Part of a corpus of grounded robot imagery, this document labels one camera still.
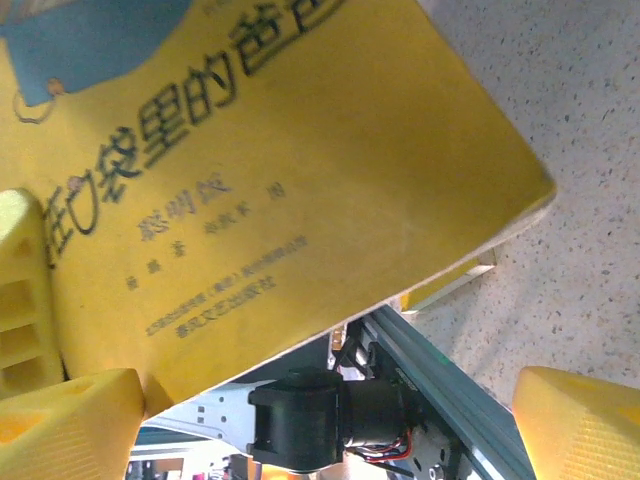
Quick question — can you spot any aluminium rail frame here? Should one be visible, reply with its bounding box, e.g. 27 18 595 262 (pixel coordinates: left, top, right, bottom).
357 304 539 480

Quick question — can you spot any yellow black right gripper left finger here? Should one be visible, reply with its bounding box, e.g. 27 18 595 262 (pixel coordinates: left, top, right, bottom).
0 368 147 480

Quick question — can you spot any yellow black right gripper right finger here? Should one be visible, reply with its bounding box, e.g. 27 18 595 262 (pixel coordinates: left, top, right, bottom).
510 365 640 480

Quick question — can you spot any yellow book boy print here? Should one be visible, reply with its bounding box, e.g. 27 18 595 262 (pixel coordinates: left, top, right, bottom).
0 0 557 404

